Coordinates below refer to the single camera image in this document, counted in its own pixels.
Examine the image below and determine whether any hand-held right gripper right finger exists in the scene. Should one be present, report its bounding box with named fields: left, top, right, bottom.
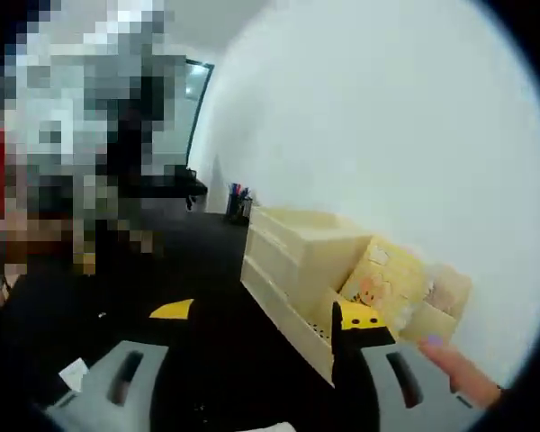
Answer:
left=331, top=299, right=476, bottom=418

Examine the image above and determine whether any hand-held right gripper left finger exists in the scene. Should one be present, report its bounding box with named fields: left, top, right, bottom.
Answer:
left=44, top=297, right=199, bottom=432

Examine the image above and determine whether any white cosmetic bottle slim cap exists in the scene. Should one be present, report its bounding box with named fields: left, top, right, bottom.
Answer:
left=58, top=357, right=90, bottom=391

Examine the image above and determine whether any yellow patterned cotton pad packet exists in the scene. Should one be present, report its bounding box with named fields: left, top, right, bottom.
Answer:
left=341, top=233, right=429, bottom=337

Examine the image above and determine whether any plain beige drawstring pouch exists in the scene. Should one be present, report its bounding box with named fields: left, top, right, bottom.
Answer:
left=425, top=264, right=473, bottom=319

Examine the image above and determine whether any beige wooden drawer organizer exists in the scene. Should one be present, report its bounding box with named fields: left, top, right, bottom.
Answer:
left=240, top=205, right=473, bottom=389

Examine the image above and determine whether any person's right hand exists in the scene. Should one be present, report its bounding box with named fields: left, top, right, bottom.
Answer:
left=417, top=335, right=508, bottom=409

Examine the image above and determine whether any black table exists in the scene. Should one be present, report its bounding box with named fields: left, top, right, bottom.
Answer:
left=0, top=197, right=343, bottom=432

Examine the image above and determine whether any black mesh pen holder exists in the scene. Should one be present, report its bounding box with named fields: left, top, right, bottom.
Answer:
left=226, top=193, right=255, bottom=225

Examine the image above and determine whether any dark furniture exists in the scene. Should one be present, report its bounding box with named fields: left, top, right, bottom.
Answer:
left=175, top=165, right=208, bottom=212

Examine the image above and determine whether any glass door dark frame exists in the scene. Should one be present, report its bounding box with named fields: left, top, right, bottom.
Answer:
left=184, top=57, right=217, bottom=168

